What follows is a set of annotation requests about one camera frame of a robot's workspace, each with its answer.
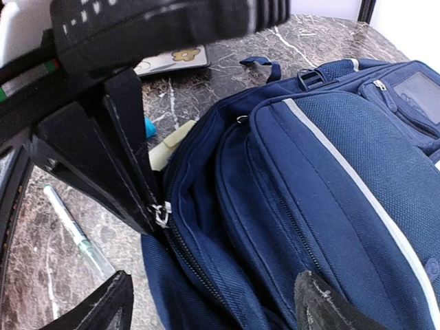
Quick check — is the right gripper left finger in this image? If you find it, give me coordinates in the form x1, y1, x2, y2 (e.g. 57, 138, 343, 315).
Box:
43, 270, 133, 330

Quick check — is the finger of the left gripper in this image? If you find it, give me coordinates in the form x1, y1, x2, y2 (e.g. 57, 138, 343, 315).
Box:
32, 102, 154, 234

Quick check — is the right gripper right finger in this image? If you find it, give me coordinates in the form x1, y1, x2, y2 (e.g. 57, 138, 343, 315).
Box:
294, 270, 385, 330

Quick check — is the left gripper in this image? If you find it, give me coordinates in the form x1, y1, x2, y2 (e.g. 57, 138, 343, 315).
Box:
1, 1, 290, 223

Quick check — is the navy blue student backpack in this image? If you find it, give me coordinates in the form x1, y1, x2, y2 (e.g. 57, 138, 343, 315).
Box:
142, 59, 439, 329

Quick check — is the white green pen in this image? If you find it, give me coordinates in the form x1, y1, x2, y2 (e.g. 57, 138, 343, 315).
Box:
43, 185, 116, 281

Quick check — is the yellow highlighter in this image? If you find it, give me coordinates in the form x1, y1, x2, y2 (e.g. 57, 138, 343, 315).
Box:
148, 120, 196, 171

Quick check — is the floral square plate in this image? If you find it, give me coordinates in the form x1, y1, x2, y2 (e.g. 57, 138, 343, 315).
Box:
134, 45, 210, 77

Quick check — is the black front rail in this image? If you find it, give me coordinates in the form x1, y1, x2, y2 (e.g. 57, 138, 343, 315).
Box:
1, 147, 33, 278

